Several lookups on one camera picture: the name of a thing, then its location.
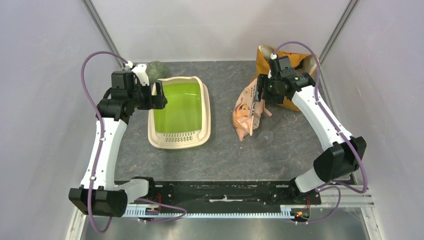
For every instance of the cream green litter box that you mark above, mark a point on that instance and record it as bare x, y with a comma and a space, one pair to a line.
185, 122

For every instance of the orange paper bag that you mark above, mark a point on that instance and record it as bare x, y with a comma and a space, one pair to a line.
304, 77

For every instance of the pink cat litter bag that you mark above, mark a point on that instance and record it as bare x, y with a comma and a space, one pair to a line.
247, 111

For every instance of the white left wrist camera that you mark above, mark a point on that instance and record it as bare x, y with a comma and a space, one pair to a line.
140, 71

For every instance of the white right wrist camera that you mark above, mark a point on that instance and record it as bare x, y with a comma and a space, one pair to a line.
273, 56

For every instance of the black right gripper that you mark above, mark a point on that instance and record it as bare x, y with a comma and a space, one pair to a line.
263, 82

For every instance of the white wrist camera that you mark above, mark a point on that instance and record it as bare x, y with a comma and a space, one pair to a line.
273, 56
140, 71

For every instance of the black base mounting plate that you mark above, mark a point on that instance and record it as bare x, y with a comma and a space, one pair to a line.
228, 196

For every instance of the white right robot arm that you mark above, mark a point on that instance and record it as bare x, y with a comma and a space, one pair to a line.
342, 152

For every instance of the clear plastic scoop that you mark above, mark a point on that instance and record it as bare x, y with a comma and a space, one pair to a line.
266, 131

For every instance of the green fuzzy ball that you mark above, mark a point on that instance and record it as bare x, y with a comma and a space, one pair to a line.
156, 70

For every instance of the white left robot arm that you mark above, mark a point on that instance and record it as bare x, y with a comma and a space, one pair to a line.
97, 193

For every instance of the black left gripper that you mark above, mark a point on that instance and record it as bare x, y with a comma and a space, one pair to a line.
157, 102

